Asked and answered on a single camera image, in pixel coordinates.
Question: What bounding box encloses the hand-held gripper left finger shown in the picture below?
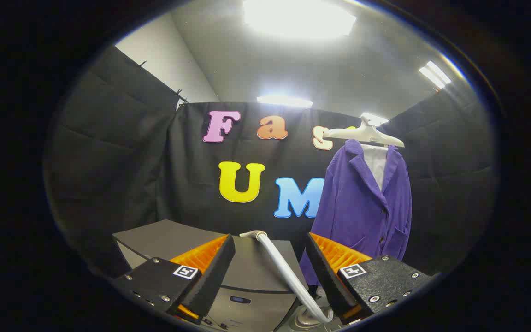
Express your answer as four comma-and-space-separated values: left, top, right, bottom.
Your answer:
110, 233, 237, 326

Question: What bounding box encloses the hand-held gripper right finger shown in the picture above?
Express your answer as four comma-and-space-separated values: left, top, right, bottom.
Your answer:
305, 232, 433, 326

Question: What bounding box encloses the purple corduroy jacket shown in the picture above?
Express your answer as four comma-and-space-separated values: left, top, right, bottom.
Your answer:
299, 138, 413, 286

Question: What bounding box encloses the white shirt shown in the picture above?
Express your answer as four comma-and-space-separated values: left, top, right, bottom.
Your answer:
361, 144, 389, 190

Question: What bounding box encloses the white clothes hanger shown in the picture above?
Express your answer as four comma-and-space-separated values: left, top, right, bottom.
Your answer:
323, 113, 405, 148

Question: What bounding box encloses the grey cabinet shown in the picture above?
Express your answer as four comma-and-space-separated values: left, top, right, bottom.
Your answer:
111, 219, 310, 332

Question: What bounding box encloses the black backdrop cloth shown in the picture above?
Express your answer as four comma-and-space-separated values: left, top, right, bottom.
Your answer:
44, 44, 496, 277

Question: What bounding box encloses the large square ceiling light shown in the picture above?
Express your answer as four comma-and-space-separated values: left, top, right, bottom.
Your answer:
242, 0, 357, 40

